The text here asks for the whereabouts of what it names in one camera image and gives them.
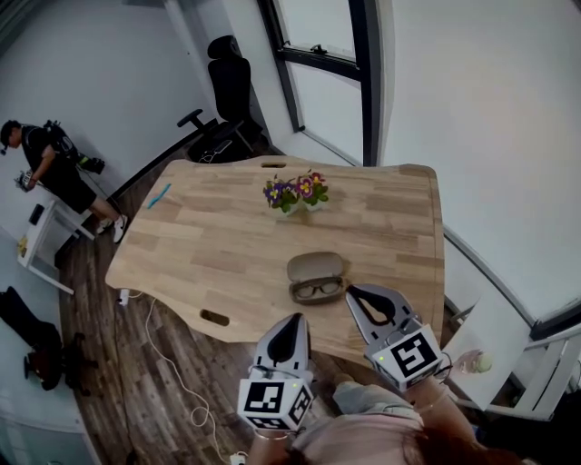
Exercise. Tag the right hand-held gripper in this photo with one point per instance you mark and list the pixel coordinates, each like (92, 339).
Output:
(413, 354)

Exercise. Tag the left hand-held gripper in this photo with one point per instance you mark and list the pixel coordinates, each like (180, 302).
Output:
(265, 399)

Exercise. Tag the black-framed eyeglasses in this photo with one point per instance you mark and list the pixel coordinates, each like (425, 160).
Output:
(311, 290)

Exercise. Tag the beige glasses case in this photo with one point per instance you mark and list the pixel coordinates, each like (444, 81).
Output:
(313, 265)

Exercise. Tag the person's right forearm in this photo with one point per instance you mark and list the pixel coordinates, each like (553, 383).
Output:
(447, 415)

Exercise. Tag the person's left forearm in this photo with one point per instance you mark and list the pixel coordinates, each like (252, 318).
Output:
(268, 449)

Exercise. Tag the person's grey trousers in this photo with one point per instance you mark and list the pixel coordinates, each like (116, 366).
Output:
(372, 397)

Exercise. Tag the pink plastic bag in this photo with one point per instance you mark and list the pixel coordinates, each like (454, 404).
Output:
(465, 363)

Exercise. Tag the pale green ball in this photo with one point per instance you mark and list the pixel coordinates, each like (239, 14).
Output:
(485, 362)

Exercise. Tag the person's light shirt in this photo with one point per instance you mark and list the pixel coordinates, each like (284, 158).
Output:
(354, 440)

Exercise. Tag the white shelf board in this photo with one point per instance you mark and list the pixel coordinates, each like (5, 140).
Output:
(499, 327)

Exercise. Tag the white power strip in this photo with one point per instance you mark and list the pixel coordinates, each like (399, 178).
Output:
(238, 458)

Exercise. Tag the pink flower pot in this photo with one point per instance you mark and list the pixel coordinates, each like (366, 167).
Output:
(308, 186)

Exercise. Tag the white metal rack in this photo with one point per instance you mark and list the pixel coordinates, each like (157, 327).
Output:
(558, 354)

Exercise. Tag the teal blue tool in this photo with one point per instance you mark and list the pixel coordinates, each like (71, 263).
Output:
(160, 195)

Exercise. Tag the black folding stand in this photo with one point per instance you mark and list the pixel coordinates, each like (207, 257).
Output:
(77, 359)

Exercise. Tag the black bag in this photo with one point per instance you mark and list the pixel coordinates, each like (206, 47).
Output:
(27, 327)

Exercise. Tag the white side table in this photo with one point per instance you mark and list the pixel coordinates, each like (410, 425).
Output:
(38, 231)

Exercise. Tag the black office chair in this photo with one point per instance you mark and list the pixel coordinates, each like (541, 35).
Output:
(229, 77)

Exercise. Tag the small yellow item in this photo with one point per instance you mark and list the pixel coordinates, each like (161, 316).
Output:
(22, 244)

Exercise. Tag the black phone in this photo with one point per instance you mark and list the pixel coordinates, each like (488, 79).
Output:
(36, 213)

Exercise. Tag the black window frame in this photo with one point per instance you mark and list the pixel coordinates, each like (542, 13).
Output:
(368, 68)

